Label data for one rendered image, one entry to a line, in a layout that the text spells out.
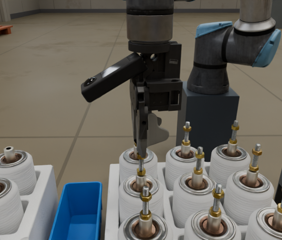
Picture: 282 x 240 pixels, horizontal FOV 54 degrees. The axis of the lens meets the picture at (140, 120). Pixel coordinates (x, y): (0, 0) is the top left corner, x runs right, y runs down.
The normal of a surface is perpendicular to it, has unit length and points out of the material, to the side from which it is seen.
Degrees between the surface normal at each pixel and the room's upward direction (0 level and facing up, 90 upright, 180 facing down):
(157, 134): 85
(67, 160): 0
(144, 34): 90
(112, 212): 0
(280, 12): 90
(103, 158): 0
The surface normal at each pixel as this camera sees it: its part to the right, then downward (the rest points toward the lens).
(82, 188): 0.07, 0.39
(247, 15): -0.67, 0.54
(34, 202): 0.00, -0.91
